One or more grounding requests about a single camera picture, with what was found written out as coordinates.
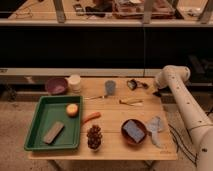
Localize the black handled brush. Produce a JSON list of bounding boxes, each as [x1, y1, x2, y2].
[[127, 79, 149, 90]]

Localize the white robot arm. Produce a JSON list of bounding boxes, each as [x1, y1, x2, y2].
[[154, 65, 213, 171]]

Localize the blue-grey cup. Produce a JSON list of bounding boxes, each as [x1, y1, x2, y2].
[[105, 80, 116, 96]]

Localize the small metal spoon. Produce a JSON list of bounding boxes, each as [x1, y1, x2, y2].
[[84, 95, 108, 100]]

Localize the orange carrot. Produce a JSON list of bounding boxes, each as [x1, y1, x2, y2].
[[81, 112, 101, 125]]

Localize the white cup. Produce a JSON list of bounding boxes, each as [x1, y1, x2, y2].
[[68, 74, 81, 92]]

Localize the yellow apple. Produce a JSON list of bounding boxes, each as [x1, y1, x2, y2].
[[66, 104, 78, 117]]

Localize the purple bowl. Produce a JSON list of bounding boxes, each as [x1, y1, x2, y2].
[[45, 78, 68, 95]]

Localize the brown pine cone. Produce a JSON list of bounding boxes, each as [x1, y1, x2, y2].
[[87, 125, 102, 150]]

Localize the blue sponge in bowl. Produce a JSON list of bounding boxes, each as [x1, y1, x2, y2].
[[123, 120, 145, 143]]

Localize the brown wooden bowl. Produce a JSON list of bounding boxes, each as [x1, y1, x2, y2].
[[121, 119, 147, 145]]

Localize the green plastic tray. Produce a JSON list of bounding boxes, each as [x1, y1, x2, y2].
[[24, 95, 83, 151]]

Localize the crumpled blue-white cloth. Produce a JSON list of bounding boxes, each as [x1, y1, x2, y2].
[[146, 116, 164, 148]]

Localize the grey rectangular sponge block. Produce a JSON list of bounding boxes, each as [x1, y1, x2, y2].
[[43, 121, 64, 144]]

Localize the red tray on shelf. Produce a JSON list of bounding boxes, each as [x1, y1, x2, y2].
[[112, 0, 175, 19]]

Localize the eyeglasses on shelf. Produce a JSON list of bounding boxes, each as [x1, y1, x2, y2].
[[14, 12, 33, 19]]

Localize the black cables on floor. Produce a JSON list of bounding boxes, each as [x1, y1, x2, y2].
[[168, 123, 198, 164]]

